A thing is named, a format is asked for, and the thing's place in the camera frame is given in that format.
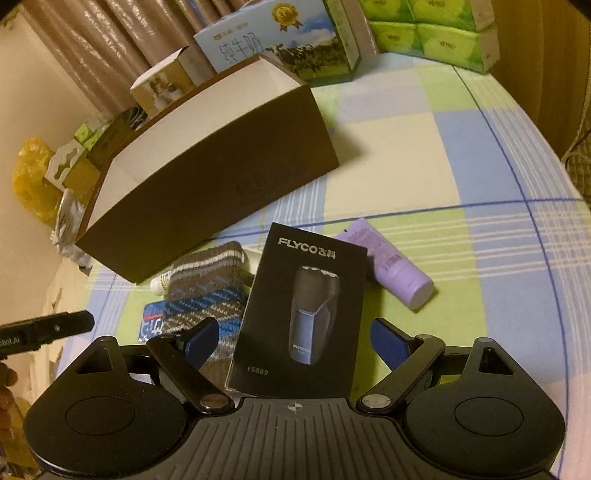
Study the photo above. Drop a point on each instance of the purple cream tube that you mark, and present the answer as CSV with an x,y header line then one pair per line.
x,y
397,272

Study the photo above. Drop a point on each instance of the brown curtain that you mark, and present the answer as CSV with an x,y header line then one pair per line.
x,y
92,37

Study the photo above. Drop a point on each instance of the blue tissue pack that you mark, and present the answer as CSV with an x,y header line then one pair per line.
x,y
152,323

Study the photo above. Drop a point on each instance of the green tissue pack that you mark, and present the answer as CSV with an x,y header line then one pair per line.
x,y
90,131

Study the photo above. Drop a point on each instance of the blue milk carton case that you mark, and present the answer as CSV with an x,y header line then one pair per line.
x,y
240,41

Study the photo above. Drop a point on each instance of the quilted chair cover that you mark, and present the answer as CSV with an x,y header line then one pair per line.
x,y
579,161

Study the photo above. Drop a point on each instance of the yellow plastic bag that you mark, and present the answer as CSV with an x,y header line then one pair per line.
x,y
32,184

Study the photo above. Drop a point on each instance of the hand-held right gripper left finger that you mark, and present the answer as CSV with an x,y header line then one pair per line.
x,y
203,336

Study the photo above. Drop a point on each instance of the white bottle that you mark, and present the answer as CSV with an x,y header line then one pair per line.
x,y
159,284

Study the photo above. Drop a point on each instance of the white cardboard cutout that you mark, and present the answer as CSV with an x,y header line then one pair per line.
x,y
62,164

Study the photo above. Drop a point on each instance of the plain cardboard box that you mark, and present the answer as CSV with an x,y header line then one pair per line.
x,y
113,134

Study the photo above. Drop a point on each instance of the white cardboard box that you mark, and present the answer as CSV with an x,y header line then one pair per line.
x,y
207,194

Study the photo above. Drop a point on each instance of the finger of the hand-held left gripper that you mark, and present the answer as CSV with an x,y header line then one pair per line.
x,y
69,321

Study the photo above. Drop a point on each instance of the black shaver box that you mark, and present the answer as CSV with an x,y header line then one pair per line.
x,y
277,277

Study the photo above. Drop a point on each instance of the bundle of green tissue packs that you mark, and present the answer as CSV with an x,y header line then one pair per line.
x,y
443,41

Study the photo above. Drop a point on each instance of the striped knitted sock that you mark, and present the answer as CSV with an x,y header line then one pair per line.
x,y
203,270

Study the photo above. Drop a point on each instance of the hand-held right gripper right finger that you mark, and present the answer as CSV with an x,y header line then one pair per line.
x,y
387,340

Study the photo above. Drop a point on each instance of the person's left hand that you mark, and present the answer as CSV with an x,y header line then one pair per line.
x,y
5,397

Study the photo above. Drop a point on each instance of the wooden wardrobe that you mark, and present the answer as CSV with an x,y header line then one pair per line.
x,y
540,55

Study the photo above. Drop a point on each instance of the beige product box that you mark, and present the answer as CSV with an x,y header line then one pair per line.
x,y
157,92

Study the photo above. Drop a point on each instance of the white plastic bag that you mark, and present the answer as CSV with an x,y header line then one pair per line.
x,y
69,217

